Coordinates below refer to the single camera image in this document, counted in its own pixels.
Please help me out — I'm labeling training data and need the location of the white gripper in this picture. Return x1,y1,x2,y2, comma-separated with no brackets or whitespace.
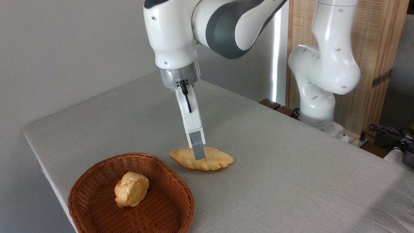
174,84,207,161

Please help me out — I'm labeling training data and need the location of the long braided bread loaf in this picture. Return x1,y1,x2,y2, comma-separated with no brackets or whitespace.
168,146,234,172

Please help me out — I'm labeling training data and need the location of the round bread roll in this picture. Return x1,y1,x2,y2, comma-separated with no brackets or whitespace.
114,172,150,208

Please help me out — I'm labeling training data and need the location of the brown wicker basket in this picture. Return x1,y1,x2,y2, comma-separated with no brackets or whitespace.
67,153,195,233

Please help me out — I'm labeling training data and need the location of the dark brown wooden block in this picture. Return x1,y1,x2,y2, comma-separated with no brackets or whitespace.
258,98,281,111
275,105,299,119

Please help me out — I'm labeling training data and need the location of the grey tablecloth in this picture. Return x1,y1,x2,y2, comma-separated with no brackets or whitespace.
22,72,414,233

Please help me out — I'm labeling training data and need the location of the dark metal screen hinge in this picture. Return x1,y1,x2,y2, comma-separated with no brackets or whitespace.
371,68,393,88

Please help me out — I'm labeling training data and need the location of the wooden slatted folding screen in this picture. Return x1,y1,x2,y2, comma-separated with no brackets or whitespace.
286,0,410,143

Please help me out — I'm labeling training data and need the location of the grey metal pot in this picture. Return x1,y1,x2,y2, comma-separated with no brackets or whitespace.
402,150,414,168

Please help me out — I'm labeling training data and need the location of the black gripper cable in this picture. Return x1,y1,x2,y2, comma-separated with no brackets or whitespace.
179,80,193,114

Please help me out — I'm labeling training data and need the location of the black cable bundle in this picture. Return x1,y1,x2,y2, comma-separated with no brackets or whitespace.
360,124,414,153

